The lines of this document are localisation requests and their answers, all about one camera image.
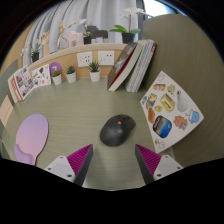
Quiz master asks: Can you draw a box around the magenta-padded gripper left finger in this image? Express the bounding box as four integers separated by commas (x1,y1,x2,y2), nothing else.
43,143,94,186

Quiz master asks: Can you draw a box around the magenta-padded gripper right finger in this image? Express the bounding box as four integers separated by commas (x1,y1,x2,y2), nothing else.
134,143,184,185

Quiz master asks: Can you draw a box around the black computer mouse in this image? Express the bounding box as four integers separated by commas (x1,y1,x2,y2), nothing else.
99,114,137,148

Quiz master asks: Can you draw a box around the purple mouse pad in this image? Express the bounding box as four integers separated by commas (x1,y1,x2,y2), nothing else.
13,113,50,166

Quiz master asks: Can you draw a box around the colourful sticker sheet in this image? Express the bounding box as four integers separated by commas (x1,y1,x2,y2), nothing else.
139,70,205,154

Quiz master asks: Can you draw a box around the small potted succulent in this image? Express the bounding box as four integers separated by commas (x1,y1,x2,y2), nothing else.
87,60,102,83
51,69,63,86
65,65,77,84

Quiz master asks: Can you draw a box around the red-edged photo magazine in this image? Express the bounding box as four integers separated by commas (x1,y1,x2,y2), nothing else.
11,65,35,101

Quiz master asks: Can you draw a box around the white illustrated card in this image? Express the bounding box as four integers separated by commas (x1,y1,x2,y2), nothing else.
31,63,52,88

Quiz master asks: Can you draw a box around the white book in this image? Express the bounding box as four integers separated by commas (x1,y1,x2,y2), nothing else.
7,73,19,104

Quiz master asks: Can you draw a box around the purple round disc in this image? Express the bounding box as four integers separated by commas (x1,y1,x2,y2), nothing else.
49,61,63,78

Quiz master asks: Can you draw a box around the white books stack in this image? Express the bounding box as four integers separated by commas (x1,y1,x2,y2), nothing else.
124,39,158,94

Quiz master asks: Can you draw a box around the white orchid in black pot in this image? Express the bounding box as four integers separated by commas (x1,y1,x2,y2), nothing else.
109,7,147,44
68,19,93,45
21,39,43,63

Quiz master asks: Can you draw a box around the wooden shelf ledge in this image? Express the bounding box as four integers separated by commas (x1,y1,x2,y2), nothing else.
26,42,128,73

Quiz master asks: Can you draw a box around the wooden hand model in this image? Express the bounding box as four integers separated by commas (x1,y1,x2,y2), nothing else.
39,30,51,56

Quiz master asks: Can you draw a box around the pink horse figure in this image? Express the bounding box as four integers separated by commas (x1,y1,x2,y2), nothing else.
65,30,84,48

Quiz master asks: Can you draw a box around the wooden mannequin figure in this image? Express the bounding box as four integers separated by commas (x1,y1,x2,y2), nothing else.
55,20,68,49

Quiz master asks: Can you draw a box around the black horse figure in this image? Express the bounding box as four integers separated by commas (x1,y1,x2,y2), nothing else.
85,24,109,44

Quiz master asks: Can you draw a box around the grey curtain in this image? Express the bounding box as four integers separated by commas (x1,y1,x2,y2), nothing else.
21,0,144,68

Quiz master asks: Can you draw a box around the window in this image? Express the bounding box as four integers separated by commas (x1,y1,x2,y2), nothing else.
143,0,178,18

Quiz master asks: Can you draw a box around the white wall socket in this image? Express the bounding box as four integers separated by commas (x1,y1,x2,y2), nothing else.
97,50,116,66
76,51,94,68

